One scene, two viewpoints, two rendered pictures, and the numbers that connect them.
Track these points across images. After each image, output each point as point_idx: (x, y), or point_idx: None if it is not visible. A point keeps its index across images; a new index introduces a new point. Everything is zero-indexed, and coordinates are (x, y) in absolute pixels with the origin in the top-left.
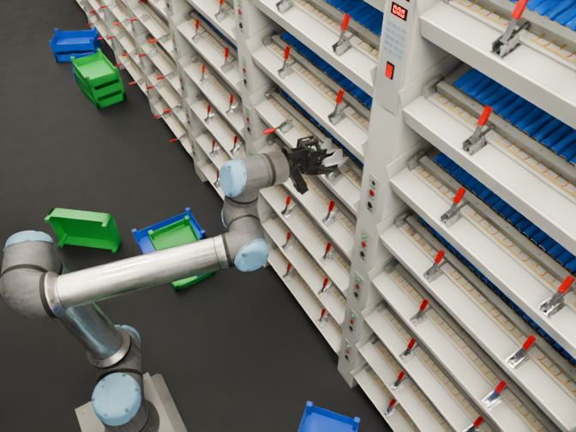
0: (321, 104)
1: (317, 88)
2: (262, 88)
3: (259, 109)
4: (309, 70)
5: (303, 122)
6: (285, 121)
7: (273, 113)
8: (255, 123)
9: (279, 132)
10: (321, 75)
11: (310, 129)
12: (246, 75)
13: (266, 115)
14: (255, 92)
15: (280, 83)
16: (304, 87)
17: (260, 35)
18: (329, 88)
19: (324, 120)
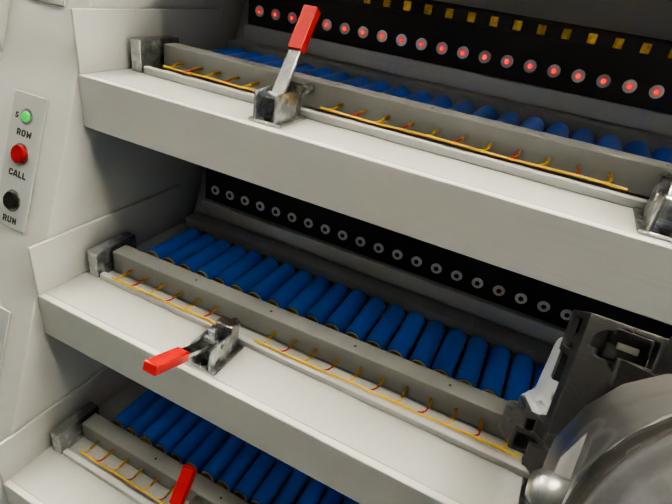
0: (523, 188)
1: (459, 149)
2: (85, 231)
3: (65, 301)
4: (386, 107)
5: (290, 323)
6: (199, 331)
7: (132, 311)
8: (26, 366)
9: (191, 370)
10: (454, 112)
11: (337, 344)
12: (26, 170)
13: (103, 318)
14: (59, 236)
15: (257, 148)
16: (392, 148)
17: (126, 25)
18: (507, 150)
19: (619, 232)
